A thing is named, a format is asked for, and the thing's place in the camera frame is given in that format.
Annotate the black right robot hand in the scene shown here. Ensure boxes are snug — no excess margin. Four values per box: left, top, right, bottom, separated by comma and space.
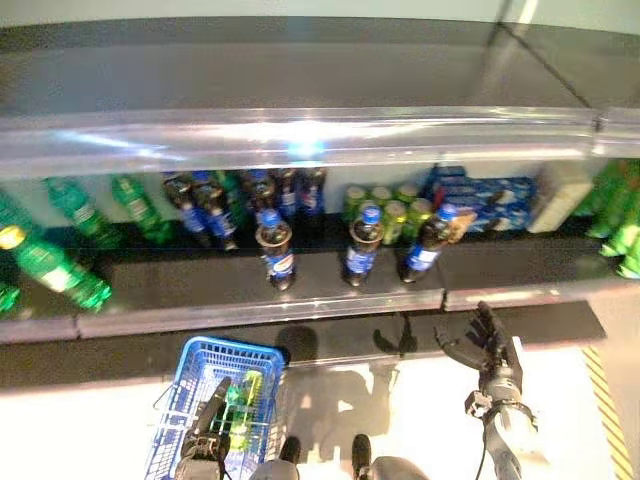
433, 299, 524, 396

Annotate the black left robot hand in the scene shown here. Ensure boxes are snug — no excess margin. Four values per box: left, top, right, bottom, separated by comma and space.
179, 375, 234, 464

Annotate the blue plastic shopping basket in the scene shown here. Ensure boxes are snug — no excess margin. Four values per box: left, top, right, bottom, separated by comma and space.
144, 335, 291, 480

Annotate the green drink can pack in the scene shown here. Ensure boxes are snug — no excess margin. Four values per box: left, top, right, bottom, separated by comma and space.
342, 183, 434, 246

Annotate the black left robot foot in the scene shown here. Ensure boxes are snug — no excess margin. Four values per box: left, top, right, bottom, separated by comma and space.
278, 435, 303, 466

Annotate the black robot foot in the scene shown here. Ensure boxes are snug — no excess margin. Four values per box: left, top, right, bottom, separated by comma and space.
278, 435, 303, 466
351, 433, 374, 479

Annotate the yellow black hazard tape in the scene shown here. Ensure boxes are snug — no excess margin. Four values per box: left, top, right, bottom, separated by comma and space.
582, 344, 636, 480

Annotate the blue Oreo cookie box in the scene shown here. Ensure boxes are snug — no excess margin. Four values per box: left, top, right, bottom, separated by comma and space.
464, 207, 532, 235
427, 166, 469, 201
439, 175, 537, 214

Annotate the black right robot foot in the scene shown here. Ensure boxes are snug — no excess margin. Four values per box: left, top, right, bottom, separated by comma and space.
351, 433, 374, 479

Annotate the white carton box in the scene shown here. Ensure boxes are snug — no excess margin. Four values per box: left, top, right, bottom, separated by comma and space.
527, 164, 595, 235

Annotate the green snack bag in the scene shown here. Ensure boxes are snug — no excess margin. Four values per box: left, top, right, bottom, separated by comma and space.
574, 158, 640, 239
599, 222, 640, 280

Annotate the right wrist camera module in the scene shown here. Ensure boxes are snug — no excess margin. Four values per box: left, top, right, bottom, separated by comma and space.
463, 390, 494, 417

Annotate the clear plastic price rail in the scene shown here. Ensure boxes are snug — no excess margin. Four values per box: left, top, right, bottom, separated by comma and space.
74, 287, 446, 341
442, 279, 640, 314
0, 104, 601, 181
0, 317, 81, 346
592, 112, 640, 161

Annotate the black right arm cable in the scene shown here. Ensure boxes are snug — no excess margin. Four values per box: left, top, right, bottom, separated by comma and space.
474, 414, 494, 480

